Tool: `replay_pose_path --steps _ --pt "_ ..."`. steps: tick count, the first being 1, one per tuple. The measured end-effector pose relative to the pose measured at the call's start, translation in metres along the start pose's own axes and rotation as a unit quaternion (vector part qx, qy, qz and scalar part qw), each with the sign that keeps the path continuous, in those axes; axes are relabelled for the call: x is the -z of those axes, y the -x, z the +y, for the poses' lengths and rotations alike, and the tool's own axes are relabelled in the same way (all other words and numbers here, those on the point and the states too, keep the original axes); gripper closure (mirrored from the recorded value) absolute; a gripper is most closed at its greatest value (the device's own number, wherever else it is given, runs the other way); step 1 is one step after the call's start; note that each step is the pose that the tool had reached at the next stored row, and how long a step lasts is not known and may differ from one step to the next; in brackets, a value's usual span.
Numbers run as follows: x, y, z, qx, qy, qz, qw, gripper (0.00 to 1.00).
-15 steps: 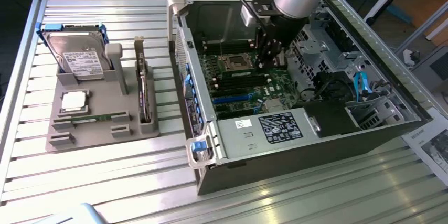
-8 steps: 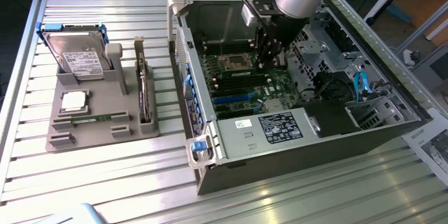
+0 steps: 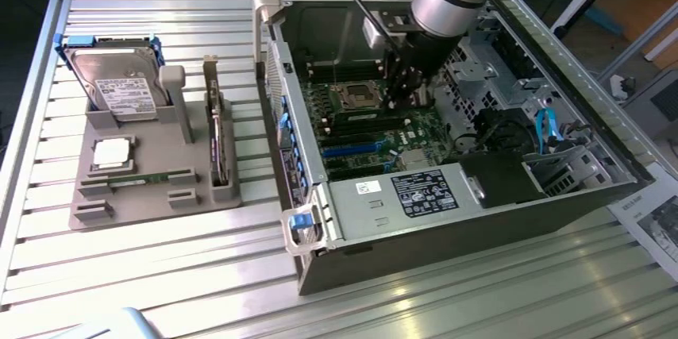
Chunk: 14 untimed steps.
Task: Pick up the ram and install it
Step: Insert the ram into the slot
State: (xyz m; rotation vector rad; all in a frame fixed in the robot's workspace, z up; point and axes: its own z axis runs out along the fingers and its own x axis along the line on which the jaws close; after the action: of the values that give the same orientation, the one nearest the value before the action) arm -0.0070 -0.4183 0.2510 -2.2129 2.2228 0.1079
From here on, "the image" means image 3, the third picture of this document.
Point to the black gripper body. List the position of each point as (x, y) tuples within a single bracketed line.
[(428, 53)]

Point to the black RAM slot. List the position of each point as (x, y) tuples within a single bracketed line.
[(371, 122)]

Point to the green RAM stick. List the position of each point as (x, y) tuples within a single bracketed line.
[(140, 180)]

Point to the green motherboard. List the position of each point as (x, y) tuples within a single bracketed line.
[(418, 120)]

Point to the CPU socket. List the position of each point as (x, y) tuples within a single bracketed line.
[(355, 97)]

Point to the blue expansion slot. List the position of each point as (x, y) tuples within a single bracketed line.
[(355, 151)]

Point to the silver power supply unit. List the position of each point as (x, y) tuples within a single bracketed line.
[(360, 212)]

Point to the graphics card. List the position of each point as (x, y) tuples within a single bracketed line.
[(219, 136)]

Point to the white power strip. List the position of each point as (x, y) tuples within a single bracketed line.
[(622, 85)]

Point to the blue case latch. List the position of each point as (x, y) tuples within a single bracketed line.
[(300, 222)]

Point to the open black PC case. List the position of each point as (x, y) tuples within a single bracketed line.
[(423, 251)]

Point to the grey box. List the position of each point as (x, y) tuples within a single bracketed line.
[(657, 105)]

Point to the silver hard disk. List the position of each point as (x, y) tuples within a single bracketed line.
[(121, 85)]

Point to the printed paper sheet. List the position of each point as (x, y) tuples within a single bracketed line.
[(651, 204)]

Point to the grey parts rack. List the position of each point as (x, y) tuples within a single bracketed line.
[(143, 204)]

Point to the silver CPU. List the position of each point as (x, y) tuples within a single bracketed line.
[(111, 153)]

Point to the blue disk caddy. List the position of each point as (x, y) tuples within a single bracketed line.
[(79, 42)]

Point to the light blue rounded object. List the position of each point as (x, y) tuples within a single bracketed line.
[(127, 323)]

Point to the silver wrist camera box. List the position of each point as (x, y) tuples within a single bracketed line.
[(378, 37)]

